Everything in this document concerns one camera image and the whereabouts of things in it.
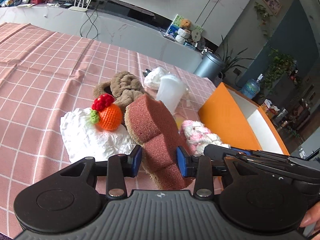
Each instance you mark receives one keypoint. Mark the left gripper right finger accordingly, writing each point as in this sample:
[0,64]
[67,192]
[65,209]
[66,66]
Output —
[185,162]

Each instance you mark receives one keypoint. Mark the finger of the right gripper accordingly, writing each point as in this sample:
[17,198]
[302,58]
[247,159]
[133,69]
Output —
[217,153]

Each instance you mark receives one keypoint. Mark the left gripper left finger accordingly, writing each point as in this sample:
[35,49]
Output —
[134,161]

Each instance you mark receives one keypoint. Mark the pink white chenille cloth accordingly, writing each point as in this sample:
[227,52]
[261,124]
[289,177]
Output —
[198,136]

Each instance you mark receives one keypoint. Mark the brown sponge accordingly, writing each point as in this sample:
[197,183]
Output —
[152,126]

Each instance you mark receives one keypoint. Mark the crochet orange fruit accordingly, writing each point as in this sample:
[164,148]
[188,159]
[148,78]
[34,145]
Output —
[108,118]

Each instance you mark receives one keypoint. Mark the crochet red berry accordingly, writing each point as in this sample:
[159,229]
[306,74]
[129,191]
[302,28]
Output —
[102,102]

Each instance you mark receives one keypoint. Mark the brown plush slippers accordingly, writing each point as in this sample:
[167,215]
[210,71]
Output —
[124,87]

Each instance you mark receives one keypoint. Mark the white plastic bag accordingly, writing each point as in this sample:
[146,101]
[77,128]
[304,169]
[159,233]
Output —
[153,78]

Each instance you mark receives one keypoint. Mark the person's right hand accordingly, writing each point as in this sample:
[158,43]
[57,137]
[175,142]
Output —
[312,217]

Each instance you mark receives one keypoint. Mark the orange white storage box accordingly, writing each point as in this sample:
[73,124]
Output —
[240,122]

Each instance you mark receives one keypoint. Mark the blue water jug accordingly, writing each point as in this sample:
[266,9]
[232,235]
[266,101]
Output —
[252,87]

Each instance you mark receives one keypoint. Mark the translucent plastic cup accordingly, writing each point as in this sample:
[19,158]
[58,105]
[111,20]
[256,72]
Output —
[170,92]

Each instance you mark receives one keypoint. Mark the grey metal trash can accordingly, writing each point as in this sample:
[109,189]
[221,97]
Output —
[209,67]

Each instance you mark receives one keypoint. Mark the green floor plant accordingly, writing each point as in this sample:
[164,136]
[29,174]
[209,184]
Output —
[231,59]

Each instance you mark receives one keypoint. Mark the pink checkered tablecloth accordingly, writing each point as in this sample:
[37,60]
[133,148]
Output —
[44,75]

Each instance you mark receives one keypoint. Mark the blue picture book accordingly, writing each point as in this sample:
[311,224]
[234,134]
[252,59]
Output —
[175,25]

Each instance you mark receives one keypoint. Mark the small teddy bear toy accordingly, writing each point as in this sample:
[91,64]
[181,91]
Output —
[185,24]

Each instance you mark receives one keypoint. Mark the white marble tv console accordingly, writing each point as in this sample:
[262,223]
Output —
[108,29]

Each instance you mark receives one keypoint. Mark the hanging ivy plant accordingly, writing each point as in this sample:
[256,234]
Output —
[263,16]

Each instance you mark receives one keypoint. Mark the white wifi router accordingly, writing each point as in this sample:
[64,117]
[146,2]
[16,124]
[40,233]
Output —
[80,5]

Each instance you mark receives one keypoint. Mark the framed wall picture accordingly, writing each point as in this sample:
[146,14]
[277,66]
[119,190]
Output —
[274,6]

